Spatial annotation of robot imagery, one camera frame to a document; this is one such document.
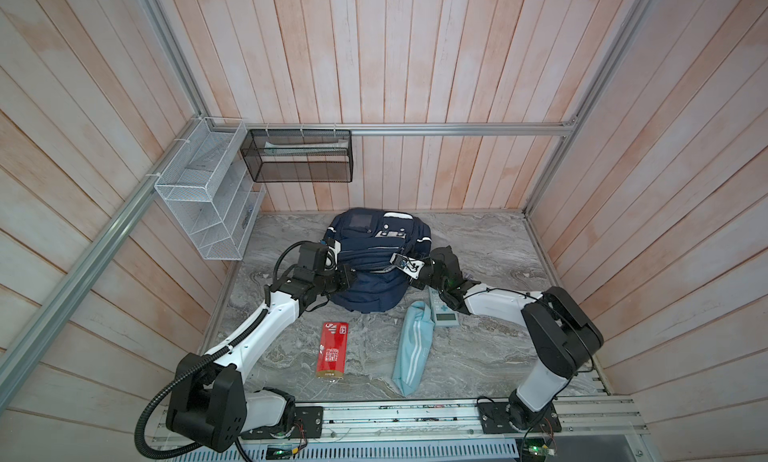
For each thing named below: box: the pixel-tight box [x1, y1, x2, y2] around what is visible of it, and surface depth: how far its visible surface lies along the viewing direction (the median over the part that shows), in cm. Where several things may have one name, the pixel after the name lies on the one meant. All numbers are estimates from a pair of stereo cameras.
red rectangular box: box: [316, 322, 349, 378], surface depth 87 cm
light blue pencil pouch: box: [392, 301, 436, 397], surface depth 82 cm
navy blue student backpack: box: [324, 208, 432, 313], surface depth 89 cm
